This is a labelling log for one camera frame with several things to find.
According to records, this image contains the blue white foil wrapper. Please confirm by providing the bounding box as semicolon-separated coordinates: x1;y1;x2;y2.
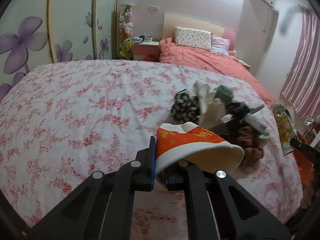
224;101;270;137

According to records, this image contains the black white checkered cloth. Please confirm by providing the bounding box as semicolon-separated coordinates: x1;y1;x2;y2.
209;121;239;143

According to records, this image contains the red paper cup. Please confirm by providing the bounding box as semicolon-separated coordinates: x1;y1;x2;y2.
155;122;244;181

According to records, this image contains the white tissue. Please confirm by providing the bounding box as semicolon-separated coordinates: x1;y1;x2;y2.
193;80;226;129

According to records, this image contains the black white floral cloth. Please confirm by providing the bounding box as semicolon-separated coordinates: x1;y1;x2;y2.
170;89;200;124

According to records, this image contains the orange plastic basket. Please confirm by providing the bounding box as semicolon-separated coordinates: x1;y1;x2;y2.
293;138;315;188

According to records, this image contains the pink striped curtain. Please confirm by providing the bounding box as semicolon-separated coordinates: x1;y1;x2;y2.
280;9;319;117

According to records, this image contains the floral pink white bedsheet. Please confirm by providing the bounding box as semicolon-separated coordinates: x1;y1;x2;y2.
1;60;303;239

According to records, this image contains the right bedside table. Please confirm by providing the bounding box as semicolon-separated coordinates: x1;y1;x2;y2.
237;59;251;72

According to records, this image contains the grey sock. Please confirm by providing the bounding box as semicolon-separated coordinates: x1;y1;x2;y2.
215;85;234;105

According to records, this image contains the coral red duvet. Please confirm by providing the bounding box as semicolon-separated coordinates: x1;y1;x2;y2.
158;37;277;106

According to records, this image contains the striped pink pillow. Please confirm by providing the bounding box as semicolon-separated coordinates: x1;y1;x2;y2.
210;35;231;57

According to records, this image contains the white air conditioner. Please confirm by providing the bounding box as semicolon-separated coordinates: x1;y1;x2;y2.
242;0;279;16

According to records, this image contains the pink bedside table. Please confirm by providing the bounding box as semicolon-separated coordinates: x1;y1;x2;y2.
133;41;160;62

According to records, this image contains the floral white pillow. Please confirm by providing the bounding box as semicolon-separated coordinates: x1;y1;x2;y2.
175;27;211;51

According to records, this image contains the plush toy hanging stack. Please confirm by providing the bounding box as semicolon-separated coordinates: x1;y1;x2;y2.
119;4;133;60

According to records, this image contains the beige pink headboard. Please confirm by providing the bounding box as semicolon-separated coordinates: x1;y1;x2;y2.
161;13;236;50

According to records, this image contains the floral sliding wardrobe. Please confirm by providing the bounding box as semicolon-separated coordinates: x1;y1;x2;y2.
1;0;118;96

